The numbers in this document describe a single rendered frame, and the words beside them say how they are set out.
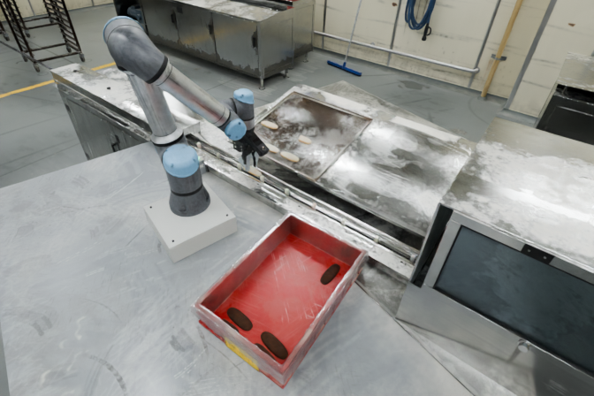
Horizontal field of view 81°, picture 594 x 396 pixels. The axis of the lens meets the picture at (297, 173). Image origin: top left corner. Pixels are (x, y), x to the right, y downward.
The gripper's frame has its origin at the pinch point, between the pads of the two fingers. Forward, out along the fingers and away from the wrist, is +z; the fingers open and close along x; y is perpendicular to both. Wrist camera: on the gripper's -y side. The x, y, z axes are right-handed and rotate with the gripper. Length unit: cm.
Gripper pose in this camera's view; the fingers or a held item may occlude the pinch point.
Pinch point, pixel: (252, 167)
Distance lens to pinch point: 155.6
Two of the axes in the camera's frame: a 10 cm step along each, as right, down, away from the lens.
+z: -0.3, 7.9, 6.1
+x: -6.0, 4.7, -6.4
